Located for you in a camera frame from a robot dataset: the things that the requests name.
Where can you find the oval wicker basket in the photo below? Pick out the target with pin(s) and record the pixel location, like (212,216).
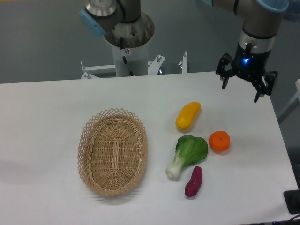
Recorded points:
(112,152)

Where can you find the white metal base frame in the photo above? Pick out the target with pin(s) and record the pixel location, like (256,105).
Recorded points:
(154,68)

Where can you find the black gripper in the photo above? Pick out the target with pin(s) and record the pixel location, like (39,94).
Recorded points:
(250,67)

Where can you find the purple sweet potato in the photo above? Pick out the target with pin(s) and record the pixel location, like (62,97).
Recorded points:
(195,182)

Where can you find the yellow mango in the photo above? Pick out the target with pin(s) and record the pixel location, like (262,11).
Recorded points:
(187,115)

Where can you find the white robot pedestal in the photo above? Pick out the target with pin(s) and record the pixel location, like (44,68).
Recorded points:
(130,43)

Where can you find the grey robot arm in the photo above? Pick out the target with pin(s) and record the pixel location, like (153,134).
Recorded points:
(261,18)

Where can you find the black device at table edge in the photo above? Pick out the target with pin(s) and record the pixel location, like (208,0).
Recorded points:
(292,200)

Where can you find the green bok choy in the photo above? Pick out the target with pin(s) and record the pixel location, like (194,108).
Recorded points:
(189,150)

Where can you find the white frame at right edge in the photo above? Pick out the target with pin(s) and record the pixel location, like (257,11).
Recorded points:
(291,105)

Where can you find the orange tangerine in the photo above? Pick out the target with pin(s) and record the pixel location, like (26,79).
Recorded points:
(219,141)

